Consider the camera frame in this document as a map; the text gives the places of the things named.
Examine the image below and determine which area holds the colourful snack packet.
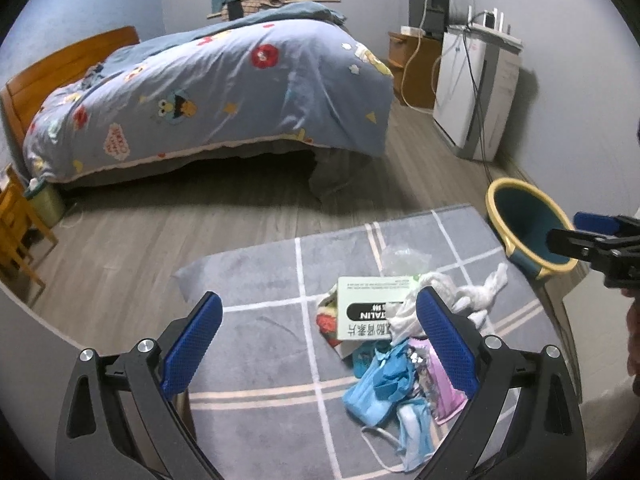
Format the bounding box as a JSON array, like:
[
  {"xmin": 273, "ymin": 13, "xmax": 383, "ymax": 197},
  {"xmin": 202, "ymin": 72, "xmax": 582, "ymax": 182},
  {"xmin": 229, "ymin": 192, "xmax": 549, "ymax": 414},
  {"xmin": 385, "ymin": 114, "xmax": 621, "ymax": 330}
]
[{"xmin": 316, "ymin": 282, "xmax": 351, "ymax": 348}]

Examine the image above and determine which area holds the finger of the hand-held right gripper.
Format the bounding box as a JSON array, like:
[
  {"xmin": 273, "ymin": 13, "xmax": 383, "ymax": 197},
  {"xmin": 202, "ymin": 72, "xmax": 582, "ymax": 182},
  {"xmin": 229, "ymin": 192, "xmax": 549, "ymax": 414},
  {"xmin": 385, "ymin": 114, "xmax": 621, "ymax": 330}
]
[
  {"xmin": 574, "ymin": 211, "xmax": 640, "ymax": 236},
  {"xmin": 546, "ymin": 227, "xmax": 640, "ymax": 289}
]

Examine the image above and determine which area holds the light blue face mask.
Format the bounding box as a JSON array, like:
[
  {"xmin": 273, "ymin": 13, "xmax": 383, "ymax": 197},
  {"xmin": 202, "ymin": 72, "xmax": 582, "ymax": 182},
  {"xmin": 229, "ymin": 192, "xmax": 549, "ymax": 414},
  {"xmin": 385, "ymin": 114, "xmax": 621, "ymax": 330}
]
[{"xmin": 362, "ymin": 402, "xmax": 433, "ymax": 473}]

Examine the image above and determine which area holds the green container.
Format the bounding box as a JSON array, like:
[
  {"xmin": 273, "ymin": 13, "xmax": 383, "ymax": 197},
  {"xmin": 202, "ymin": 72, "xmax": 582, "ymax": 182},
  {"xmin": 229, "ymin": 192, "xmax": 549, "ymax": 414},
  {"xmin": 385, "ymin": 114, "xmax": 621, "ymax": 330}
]
[{"xmin": 25, "ymin": 177, "xmax": 66, "ymax": 226}]

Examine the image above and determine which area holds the wooden bed headboard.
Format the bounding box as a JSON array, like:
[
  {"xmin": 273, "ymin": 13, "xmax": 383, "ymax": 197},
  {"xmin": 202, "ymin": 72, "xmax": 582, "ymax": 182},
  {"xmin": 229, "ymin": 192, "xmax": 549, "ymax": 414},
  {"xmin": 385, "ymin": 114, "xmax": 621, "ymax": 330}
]
[{"xmin": 0, "ymin": 26, "xmax": 141, "ymax": 161}]

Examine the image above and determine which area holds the white and green medicine box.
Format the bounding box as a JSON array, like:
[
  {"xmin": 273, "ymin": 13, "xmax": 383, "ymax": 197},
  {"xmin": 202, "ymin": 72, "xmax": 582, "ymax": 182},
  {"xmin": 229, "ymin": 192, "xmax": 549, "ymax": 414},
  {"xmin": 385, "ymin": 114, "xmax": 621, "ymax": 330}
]
[{"xmin": 336, "ymin": 275, "xmax": 423, "ymax": 342}]

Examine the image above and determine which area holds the teal bin with yellow rim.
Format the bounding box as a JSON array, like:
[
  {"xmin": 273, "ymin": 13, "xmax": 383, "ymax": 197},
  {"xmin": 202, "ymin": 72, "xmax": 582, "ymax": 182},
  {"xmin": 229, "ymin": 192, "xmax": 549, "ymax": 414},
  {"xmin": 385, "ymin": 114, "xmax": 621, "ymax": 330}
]
[{"xmin": 486, "ymin": 178, "xmax": 583, "ymax": 281}]

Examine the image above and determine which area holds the wooden cabinet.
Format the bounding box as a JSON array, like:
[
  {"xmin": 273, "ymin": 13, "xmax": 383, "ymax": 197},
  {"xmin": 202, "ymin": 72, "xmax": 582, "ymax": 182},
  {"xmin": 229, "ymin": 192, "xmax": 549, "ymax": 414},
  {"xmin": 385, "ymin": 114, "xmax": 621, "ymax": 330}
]
[{"xmin": 387, "ymin": 30, "xmax": 443, "ymax": 110}]

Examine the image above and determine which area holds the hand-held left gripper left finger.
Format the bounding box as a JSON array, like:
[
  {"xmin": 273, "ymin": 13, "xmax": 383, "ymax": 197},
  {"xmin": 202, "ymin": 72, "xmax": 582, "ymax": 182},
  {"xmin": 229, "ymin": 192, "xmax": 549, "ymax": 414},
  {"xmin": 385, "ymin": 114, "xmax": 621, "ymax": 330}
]
[{"xmin": 54, "ymin": 290, "xmax": 226, "ymax": 480}]

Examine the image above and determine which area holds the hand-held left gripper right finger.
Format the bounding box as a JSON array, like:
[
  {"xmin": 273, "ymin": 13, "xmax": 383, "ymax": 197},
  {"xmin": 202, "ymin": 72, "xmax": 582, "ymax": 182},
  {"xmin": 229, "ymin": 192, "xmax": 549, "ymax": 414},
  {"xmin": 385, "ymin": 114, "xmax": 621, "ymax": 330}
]
[{"xmin": 415, "ymin": 285, "xmax": 587, "ymax": 480}]

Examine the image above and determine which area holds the white sock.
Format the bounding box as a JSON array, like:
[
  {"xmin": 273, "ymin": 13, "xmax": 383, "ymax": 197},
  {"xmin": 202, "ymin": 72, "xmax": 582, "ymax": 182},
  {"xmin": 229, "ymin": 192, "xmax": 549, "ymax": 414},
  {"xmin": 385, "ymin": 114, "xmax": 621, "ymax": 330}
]
[{"xmin": 390, "ymin": 262, "xmax": 510, "ymax": 341}]

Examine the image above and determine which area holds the patterned woven bag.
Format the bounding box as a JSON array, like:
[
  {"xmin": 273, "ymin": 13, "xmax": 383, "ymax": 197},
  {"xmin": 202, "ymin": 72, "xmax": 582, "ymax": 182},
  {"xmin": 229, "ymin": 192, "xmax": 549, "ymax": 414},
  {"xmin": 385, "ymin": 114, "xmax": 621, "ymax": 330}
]
[{"xmin": 227, "ymin": 0, "xmax": 296, "ymax": 21}]

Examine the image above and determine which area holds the yellow wooden chair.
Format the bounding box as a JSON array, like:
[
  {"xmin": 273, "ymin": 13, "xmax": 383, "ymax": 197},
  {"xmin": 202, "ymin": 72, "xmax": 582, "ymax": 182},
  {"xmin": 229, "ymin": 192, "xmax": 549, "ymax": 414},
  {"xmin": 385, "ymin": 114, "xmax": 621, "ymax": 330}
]
[{"xmin": 0, "ymin": 165, "xmax": 58, "ymax": 306}]

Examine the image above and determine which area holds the grey checked rug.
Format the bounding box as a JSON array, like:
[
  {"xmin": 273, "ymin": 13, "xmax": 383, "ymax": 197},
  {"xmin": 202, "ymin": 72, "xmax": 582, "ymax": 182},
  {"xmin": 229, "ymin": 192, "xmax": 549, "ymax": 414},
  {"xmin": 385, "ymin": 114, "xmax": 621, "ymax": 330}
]
[{"xmin": 172, "ymin": 203, "xmax": 576, "ymax": 480}]

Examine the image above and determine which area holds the white router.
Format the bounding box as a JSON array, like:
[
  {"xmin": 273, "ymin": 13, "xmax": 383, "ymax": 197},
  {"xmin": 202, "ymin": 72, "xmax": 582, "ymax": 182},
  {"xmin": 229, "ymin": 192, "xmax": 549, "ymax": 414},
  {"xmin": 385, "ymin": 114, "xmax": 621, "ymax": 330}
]
[{"xmin": 467, "ymin": 5, "xmax": 523, "ymax": 46}]

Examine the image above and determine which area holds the white air purifier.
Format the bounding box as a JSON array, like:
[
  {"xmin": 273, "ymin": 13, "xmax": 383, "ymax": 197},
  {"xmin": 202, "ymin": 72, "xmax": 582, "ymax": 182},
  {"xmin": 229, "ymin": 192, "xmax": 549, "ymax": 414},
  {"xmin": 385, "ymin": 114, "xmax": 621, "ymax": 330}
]
[{"xmin": 432, "ymin": 25, "xmax": 523, "ymax": 162}]

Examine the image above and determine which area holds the clear plastic bag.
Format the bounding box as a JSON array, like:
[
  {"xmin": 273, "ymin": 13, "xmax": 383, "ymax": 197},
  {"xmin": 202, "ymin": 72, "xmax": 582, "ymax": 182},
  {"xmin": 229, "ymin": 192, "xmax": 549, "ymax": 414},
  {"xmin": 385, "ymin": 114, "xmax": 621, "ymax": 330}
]
[{"xmin": 381, "ymin": 244, "xmax": 432, "ymax": 281}]

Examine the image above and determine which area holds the black monitor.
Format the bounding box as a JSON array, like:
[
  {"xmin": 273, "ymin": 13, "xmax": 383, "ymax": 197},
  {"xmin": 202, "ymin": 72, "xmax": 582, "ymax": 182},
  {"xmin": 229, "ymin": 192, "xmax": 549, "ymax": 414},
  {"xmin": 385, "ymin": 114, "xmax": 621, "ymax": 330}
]
[{"xmin": 407, "ymin": 0, "xmax": 451, "ymax": 41}]

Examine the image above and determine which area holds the bed with blue cartoon duvet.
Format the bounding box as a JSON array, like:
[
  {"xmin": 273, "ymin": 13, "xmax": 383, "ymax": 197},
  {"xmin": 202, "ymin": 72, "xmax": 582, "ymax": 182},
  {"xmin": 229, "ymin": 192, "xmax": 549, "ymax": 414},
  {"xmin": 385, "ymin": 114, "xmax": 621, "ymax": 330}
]
[{"xmin": 22, "ymin": 1, "xmax": 396, "ymax": 183}]

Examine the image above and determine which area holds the black cable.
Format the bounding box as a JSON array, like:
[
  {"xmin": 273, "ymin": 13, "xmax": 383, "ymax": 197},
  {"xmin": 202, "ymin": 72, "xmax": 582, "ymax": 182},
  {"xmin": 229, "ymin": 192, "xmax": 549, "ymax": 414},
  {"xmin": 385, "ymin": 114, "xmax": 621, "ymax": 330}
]
[{"xmin": 460, "ymin": 25, "xmax": 493, "ymax": 183}]

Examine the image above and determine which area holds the white cable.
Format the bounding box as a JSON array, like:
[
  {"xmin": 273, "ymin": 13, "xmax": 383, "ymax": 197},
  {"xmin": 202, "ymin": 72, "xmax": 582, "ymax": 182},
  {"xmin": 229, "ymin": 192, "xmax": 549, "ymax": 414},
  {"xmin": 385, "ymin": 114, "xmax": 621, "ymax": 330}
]
[{"xmin": 400, "ymin": 0, "xmax": 441, "ymax": 111}]

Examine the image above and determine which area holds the grey bed sheet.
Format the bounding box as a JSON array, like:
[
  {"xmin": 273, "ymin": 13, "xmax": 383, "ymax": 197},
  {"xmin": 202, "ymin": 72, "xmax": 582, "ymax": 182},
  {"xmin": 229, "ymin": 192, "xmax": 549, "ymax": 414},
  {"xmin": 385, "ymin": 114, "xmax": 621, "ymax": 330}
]
[{"xmin": 60, "ymin": 137, "xmax": 386, "ymax": 201}]

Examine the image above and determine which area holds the pink face mask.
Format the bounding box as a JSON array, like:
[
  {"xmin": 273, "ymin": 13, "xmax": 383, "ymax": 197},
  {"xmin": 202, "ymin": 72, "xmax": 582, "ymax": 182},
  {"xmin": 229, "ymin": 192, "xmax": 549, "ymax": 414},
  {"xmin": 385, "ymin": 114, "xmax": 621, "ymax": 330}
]
[{"xmin": 422, "ymin": 345, "xmax": 468, "ymax": 426}]

